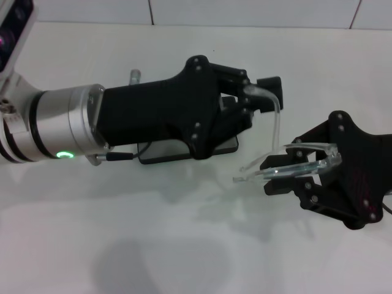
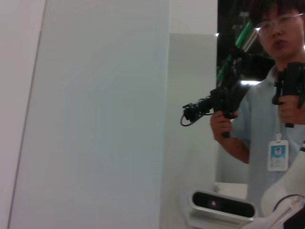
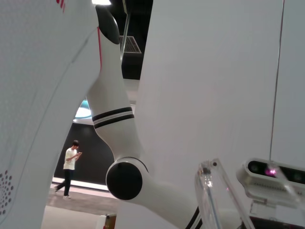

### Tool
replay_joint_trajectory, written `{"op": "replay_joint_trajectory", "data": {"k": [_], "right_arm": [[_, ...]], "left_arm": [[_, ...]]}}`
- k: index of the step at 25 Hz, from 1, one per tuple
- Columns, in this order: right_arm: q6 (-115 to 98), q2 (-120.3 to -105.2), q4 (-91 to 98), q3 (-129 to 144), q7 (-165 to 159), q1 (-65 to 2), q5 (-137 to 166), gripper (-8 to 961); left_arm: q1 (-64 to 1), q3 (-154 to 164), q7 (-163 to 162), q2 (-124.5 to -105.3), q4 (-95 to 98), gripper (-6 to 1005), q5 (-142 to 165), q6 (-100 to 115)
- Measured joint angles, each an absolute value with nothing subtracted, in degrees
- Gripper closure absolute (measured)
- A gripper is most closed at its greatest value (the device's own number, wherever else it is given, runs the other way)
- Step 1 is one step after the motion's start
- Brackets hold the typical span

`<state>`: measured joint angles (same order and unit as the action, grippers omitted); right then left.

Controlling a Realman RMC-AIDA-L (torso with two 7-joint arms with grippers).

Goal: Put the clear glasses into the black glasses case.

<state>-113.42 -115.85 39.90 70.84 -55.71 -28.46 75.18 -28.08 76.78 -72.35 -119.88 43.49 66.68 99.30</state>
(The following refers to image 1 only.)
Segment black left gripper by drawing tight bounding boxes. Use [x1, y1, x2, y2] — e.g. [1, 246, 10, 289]
[97, 55, 277, 160]

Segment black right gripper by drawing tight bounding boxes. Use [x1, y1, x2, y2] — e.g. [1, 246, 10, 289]
[259, 109, 392, 231]

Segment clear white glasses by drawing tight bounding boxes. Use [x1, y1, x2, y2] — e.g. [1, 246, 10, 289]
[232, 85, 342, 186]

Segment black glasses case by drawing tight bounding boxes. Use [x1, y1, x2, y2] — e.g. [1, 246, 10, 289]
[137, 94, 239, 165]

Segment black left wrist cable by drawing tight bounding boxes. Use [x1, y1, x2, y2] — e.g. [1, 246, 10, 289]
[91, 141, 156, 162]

